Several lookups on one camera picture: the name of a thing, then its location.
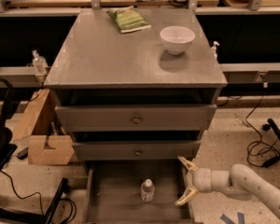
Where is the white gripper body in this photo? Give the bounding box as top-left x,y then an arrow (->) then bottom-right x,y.
193,168 -> 212,192

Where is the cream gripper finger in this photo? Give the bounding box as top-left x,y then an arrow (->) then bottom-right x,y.
175,187 -> 198,206
177,156 -> 198,173

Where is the clear plastic water bottle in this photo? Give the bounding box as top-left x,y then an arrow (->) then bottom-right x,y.
141,179 -> 155,203

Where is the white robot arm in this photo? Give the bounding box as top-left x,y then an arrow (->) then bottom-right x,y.
175,156 -> 280,220

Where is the grey open bottom drawer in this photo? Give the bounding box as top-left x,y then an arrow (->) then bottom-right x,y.
82,160 -> 202,224

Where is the grey middle drawer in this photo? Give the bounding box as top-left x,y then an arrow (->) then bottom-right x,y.
73,141 -> 201,161

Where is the grey drawer cabinet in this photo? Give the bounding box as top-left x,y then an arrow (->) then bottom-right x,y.
43,7 -> 228,170

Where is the grey top drawer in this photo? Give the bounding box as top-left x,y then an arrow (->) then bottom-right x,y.
55,105 -> 217,133

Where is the small white pump bottle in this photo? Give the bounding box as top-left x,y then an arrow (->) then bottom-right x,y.
211,41 -> 220,59

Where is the clear sanitizer bottle left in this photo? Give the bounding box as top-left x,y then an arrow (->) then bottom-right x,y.
32,50 -> 48,75

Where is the black stand leg right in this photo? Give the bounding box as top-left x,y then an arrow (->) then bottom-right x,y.
267,119 -> 280,141

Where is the white ceramic bowl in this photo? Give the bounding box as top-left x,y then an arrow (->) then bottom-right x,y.
160,26 -> 195,55

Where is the light wooden crate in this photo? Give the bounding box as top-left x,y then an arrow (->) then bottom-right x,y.
13,89 -> 74,165

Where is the green snack bag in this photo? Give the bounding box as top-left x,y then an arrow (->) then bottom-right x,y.
106,7 -> 151,34

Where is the black power adapter cable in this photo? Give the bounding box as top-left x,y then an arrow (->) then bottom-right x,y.
245,93 -> 280,169

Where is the black floor cable left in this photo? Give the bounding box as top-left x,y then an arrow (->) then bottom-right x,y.
0,170 -> 77,224

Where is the black chair frame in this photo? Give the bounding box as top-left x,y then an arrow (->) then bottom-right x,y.
0,77 -> 69,224

